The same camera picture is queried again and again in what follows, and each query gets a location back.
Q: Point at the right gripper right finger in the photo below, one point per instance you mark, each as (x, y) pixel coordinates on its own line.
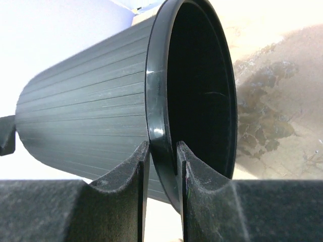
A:
(215, 208)

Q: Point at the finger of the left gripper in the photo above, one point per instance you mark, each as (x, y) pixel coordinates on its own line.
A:
(8, 135)

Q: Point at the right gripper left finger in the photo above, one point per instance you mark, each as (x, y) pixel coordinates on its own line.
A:
(111, 208)

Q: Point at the large black plastic bucket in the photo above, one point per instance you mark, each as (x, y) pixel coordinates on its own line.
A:
(166, 79)

